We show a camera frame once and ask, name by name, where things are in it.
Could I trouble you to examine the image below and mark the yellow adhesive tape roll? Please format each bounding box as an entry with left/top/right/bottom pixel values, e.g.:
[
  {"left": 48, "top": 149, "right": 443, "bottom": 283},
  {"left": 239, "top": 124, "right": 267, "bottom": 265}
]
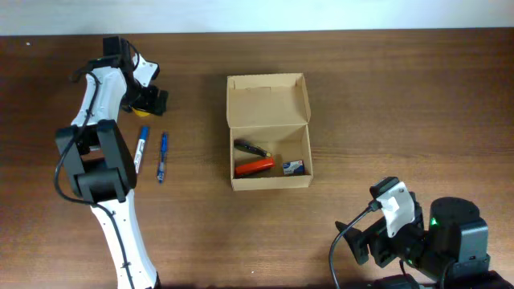
[{"left": 133, "top": 108, "right": 151, "bottom": 117}]

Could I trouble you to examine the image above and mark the black yellow correction tape dispenser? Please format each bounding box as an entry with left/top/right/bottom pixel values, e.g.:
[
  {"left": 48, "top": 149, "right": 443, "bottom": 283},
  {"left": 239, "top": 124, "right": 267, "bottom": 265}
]
[{"left": 234, "top": 139, "right": 271, "bottom": 157}]

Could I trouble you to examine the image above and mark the white blue staples box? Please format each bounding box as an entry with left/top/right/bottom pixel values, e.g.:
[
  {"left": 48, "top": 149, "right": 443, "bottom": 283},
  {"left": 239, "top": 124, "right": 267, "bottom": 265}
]
[{"left": 282, "top": 160, "right": 305, "bottom": 176}]

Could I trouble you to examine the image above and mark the brown cardboard box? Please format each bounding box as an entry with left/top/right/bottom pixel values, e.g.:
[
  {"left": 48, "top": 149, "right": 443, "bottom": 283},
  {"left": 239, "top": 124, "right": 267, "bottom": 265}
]
[{"left": 226, "top": 73, "right": 314, "bottom": 191}]

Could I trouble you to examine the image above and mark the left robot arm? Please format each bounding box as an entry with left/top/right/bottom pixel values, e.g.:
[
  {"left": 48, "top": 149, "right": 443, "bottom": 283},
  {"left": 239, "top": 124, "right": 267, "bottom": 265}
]
[{"left": 53, "top": 36, "right": 168, "bottom": 288}]

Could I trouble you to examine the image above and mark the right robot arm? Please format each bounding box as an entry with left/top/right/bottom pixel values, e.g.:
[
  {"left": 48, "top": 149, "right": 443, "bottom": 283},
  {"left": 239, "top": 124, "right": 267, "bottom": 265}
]
[{"left": 336, "top": 197, "right": 491, "bottom": 288}]

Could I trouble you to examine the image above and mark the blue white marker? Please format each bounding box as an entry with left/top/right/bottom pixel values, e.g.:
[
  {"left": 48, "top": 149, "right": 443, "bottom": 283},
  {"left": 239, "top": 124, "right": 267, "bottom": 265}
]
[{"left": 133, "top": 126, "right": 149, "bottom": 174}]

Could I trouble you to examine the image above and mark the blue ballpoint pen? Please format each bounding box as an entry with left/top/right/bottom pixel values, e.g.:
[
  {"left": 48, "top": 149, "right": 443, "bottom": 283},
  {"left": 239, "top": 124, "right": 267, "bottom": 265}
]
[{"left": 157, "top": 132, "right": 168, "bottom": 184}]

